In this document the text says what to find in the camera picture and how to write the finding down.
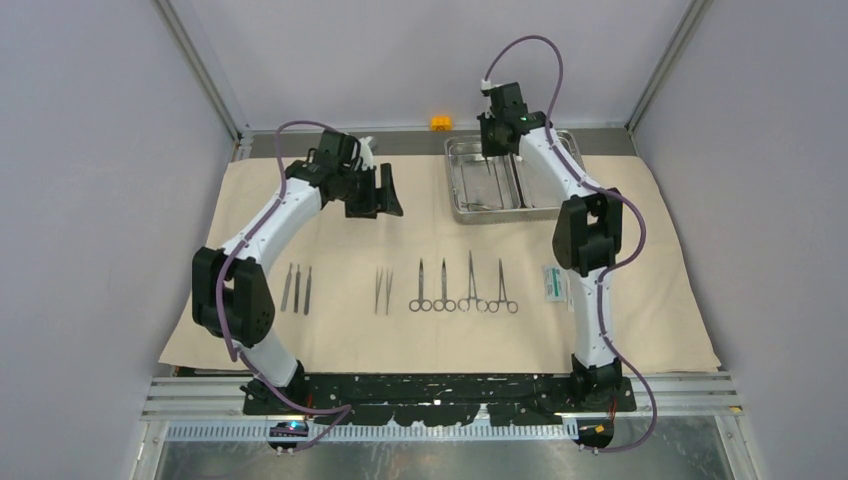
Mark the straight steel scissors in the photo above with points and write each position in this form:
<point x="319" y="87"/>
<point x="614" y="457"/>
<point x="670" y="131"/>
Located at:
<point x="443" y="303"/>

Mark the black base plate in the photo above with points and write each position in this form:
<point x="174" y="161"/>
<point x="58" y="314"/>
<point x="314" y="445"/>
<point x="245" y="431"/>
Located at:
<point x="452" y="399"/>

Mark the steel hemostat clamp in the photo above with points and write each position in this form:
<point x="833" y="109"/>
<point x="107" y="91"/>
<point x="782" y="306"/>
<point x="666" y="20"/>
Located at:
<point x="502" y="302"/>

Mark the curved steel scissors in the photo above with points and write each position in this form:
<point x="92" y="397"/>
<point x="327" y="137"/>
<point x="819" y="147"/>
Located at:
<point x="420" y="303"/>

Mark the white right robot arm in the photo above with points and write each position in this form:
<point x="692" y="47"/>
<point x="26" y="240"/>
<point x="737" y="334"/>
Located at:
<point x="587" y="236"/>

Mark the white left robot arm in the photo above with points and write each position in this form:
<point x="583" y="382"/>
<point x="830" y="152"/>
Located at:
<point x="231" y="297"/>

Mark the yellow block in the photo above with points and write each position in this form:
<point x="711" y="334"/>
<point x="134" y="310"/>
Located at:
<point x="441" y="123"/>

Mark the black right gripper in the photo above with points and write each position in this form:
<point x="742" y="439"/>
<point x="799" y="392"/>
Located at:
<point x="488" y="150"/>

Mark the cream cloth wrap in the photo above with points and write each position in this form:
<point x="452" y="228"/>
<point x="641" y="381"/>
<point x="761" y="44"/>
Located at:
<point x="655" y="321"/>

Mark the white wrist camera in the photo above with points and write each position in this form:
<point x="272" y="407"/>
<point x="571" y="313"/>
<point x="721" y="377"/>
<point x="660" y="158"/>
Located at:
<point x="486" y="85"/>
<point x="367" y="146"/>

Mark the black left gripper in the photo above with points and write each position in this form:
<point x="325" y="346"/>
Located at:
<point x="378" y="200"/>

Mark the steel mesh instrument tray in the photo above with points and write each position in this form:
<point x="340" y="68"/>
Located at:
<point x="522" y="193"/>

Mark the green white sterile packet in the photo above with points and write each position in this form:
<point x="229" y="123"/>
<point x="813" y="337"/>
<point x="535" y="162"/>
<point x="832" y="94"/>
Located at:
<point x="555" y="284"/>

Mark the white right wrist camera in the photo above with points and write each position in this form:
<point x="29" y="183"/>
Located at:
<point x="486" y="85"/>

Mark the steel scalpel handle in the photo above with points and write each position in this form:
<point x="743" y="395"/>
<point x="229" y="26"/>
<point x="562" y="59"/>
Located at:
<point x="286" y="289"/>
<point x="307" y="294"/>
<point x="296" y="301"/>

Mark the steel forceps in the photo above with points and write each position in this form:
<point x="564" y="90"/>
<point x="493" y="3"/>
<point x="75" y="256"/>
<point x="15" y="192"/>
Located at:
<point x="479" y="207"/>

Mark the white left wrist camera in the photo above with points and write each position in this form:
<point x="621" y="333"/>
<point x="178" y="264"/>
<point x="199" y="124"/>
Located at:
<point x="367" y="146"/>

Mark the long steel needle holder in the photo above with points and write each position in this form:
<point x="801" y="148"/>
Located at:
<point x="472" y="300"/>

